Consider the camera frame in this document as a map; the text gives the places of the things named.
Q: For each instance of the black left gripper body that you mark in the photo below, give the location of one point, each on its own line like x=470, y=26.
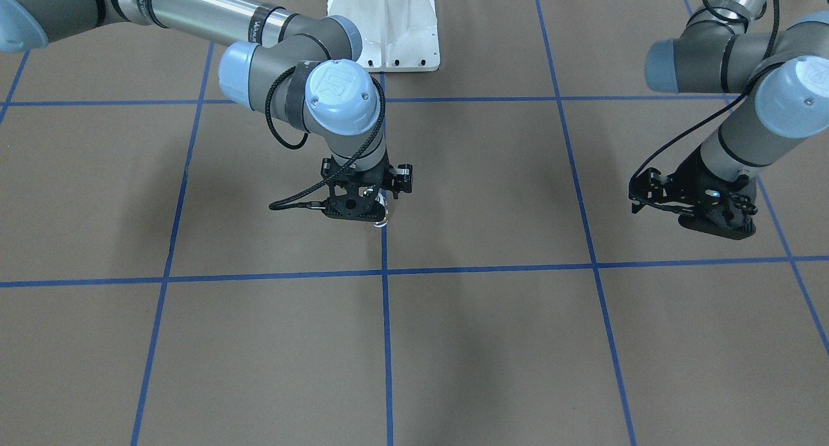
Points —
x=688, y=171

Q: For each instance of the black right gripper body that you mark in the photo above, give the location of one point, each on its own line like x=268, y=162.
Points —
x=401, y=175

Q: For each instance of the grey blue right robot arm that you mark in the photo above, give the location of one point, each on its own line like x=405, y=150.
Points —
x=301, y=73

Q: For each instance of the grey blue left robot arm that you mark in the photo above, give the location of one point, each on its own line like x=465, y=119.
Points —
x=780, y=83

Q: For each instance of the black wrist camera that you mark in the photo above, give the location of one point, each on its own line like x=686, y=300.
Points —
x=398, y=180
x=647, y=188

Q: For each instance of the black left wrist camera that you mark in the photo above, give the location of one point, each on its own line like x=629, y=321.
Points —
x=647, y=188

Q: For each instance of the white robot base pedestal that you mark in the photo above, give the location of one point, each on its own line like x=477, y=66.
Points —
x=397, y=35

